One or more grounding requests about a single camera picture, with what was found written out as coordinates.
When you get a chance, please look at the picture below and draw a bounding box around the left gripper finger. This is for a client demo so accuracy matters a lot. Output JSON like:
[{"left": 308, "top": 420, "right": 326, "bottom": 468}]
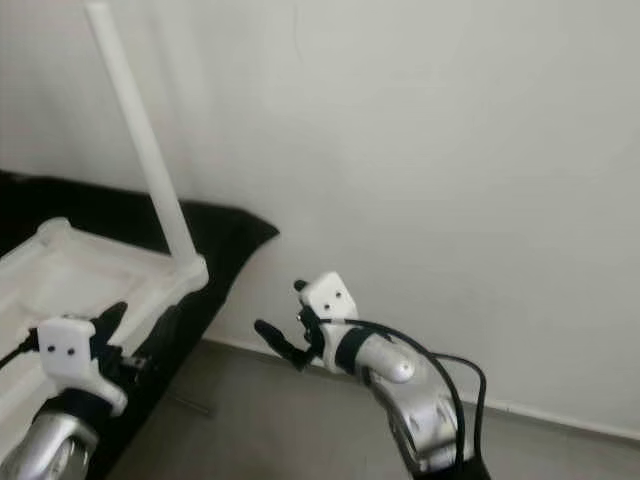
[
  {"left": 145, "top": 303, "right": 183, "bottom": 366},
  {"left": 95, "top": 302, "right": 129, "bottom": 346}
]

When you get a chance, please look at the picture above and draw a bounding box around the white plastic table top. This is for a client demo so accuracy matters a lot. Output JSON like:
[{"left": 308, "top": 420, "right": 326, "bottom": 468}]
[{"left": 0, "top": 218, "right": 209, "bottom": 451}]

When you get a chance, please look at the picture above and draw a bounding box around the white plastic table leg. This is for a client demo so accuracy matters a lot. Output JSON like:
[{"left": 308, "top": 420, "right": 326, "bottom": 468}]
[{"left": 85, "top": 2, "right": 209, "bottom": 291}]

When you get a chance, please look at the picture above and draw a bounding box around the black table cloth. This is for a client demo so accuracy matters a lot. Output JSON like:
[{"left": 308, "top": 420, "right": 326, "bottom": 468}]
[{"left": 0, "top": 170, "right": 279, "bottom": 480}]

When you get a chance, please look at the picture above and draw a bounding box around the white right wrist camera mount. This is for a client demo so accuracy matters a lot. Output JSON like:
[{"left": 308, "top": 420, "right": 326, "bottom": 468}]
[{"left": 302, "top": 272, "right": 361, "bottom": 376}]

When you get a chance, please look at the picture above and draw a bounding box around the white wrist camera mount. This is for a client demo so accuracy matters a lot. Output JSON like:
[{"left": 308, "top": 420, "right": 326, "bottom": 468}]
[
  {"left": 37, "top": 315, "right": 129, "bottom": 413},
  {"left": 302, "top": 272, "right": 361, "bottom": 376}
]

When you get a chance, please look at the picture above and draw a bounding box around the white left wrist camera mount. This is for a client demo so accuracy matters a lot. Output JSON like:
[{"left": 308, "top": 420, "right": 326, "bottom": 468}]
[{"left": 37, "top": 315, "right": 129, "bottom": 413}]

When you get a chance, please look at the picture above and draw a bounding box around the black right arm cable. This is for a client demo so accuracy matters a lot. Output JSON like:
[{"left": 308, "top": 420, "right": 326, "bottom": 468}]
[{"left": 345, "top": 318, "right": 489, "bottom": 480}]

